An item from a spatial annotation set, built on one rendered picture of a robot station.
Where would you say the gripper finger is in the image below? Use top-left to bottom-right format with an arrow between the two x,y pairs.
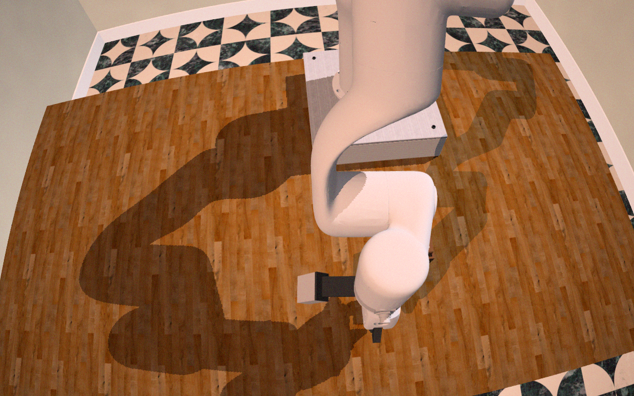
369,327 -> 382,343

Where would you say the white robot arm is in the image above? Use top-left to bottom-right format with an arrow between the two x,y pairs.
297,0 -> 514,324

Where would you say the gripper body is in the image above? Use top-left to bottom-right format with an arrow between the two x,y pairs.
362,307 -> 401,329

